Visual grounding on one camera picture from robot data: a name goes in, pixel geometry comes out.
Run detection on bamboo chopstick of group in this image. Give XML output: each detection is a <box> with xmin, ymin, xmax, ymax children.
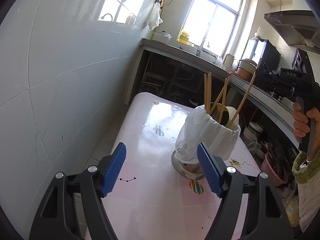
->
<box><xmin>227</xmin><ymin>72</ymin><xmax>256</xmax><ymax>128</ymax></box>
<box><xmin>210</xmin><ymin>76</ymin><xmax>231</xmax><ymax>115</ymax></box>
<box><xmin>207</xmin><ymin>72</ymin><xmax>212</xmax><ymax>114</ymax></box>
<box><xmin>218</xmin><ymin>77</ymin><xmax>230</xmax><ymax>123</ymax></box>

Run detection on white rice cooker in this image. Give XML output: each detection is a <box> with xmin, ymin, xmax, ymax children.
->
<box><xmin>151</xmin><ymin>30</ymin><xmax>172</xmax><ymax>44</ymax></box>

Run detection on yellow container on windowsill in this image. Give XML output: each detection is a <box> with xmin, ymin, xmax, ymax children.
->
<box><xmin>177</xmin><ymin>30</ymin><xmax>190</xmax><ymax>44</ymax></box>

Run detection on white kettle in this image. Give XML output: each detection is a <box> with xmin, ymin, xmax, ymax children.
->
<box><xmin>222</xmin><ymin>54</ymin><xmax>234</xmax><ymax>69</ymax></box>

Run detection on range hood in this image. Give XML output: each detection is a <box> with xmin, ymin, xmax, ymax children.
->
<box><xmin>264</xmin><ymin>10</ymin><xmax>319</xmax><ymax>54</ymax></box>

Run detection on gas stove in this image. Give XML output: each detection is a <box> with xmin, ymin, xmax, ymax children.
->
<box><xmin>269</xmin><ymin>90</ymin><xmax>292</xmax><ymax>103</ymax></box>

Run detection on black appliance on counter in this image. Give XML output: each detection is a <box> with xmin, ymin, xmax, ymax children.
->
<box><xmin>241</xmin><ymin>38</ymin><xmax>281</xmax><ymax>79</ymax></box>

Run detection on concrete kitchen counter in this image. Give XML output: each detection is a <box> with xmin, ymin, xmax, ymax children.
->
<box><xmin>124</xmin><ymin>38</ymin><xmax>298</xmax><ymax>147</ymax></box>

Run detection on pink patterned tablecloth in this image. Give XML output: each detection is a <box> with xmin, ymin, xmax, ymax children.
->
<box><xmin>83</xmin><ymin>91</ymin><xmax>263</xmax><ymax>240</ymax></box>

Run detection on sink faucet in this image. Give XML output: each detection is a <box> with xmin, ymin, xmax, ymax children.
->
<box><xmin>196</xmin><ymin>38</ymin><xmax>207</xmax><ymax>56</ymax></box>

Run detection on pink plastic basin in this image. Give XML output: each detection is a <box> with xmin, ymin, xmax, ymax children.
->
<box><xmin>260</xmin><ymin>153</ymin><xmax>288</xmax><ymax>187</ymax></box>

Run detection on person's right hand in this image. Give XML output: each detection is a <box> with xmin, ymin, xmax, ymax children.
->
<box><xmin>292</xmin><ymin>102</ymin><xmax>320</xmax><ymax>146</ymax></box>

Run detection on hanging white plastic bag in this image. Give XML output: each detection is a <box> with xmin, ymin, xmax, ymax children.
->
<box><xmin>146</xmin><ymin>2</ymin><xmax>163</xmax><ymax>30</ymax></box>

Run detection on brown clay pot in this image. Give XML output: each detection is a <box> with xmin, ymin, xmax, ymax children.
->
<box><xmin>236</xmin><ymin>59</ymin><xmax>257</xmax><ymax>81</ymax></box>

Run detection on right forearm white fleece sleeve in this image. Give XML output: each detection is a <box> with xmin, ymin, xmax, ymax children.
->
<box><xmin>292</xmin><ymin>151</ymin><xmax>320</xmax><ymax>232</ymax></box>

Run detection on kitchen window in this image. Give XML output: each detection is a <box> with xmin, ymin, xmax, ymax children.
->
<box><xmin>180</xmin><ymin>0</ymin><xmax>245</xmax><ymax>57</ymax></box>

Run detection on steel utensil holder cup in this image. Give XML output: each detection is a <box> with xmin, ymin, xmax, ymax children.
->
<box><xmin>171</xmin><ymin>104</ymin><xmax>239</xmax><ymax>180</ymax></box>

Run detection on drain pipes under sink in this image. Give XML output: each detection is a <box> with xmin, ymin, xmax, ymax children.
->
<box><xmin>137</xmin><ymin>51</ymin><xmax>203</xmax><ymax>99</ymax></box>

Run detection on stack of white bowls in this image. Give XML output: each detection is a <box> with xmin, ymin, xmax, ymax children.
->
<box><xmin>243</xmin><ymin>121</ymin><xmax>264</xmax><ymax>143</ymax></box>

